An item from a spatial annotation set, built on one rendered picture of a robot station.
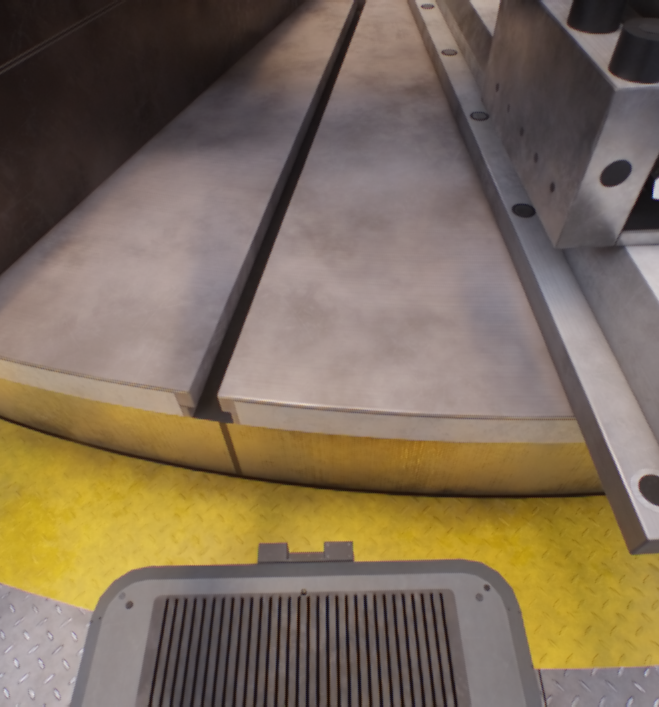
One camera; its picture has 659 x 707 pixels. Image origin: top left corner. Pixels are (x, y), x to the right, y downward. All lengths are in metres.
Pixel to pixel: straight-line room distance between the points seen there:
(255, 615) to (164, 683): 0.12
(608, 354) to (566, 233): 0.18
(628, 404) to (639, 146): 0.31
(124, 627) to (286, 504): 0.40
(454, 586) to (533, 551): 0.35
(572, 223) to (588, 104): 0.14
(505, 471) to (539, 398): 0.21
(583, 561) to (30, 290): 1.06
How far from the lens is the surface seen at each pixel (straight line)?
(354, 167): 1.20
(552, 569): 1.04
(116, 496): 1.11
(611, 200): 0.77
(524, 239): 0.97
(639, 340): 0.78
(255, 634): 0.69
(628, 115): 0.71
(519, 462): 0.95
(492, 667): 0.70
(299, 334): 0.83
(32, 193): 1.14
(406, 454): 0.90
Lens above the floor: 0.93
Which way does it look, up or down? 50 degrees down
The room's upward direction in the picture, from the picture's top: 2 degrees counter-clockwise
